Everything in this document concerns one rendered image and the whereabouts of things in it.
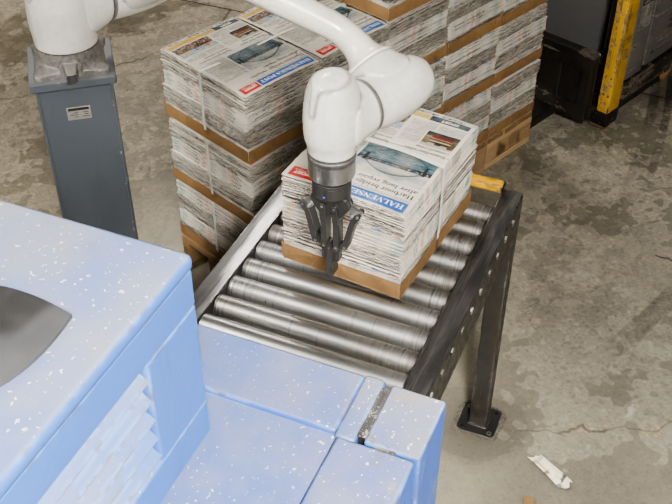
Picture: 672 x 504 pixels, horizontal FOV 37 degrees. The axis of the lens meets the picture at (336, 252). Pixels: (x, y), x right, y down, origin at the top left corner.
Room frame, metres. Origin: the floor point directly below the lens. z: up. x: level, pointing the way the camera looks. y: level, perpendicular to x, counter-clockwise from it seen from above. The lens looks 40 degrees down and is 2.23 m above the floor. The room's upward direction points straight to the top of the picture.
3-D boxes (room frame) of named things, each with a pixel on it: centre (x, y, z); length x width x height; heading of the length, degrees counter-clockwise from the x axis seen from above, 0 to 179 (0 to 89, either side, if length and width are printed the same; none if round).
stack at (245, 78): (2.87, -0.03, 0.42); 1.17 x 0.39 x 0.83; 136
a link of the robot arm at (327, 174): (1.53, 0.01, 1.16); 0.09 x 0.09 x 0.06
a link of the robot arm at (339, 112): (1.54, 0.00, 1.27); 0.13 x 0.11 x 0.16; 132
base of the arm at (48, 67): (2.18, 0.65, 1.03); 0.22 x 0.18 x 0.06; 15
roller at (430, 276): (1.71, -0.06, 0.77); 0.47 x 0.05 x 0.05; 67
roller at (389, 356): (1.47, 0.04, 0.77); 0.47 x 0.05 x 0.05; 67
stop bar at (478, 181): (2.02, -0.20, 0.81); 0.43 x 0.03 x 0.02; 67
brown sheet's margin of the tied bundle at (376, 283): (1.68, -0.05, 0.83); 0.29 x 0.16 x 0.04; 61
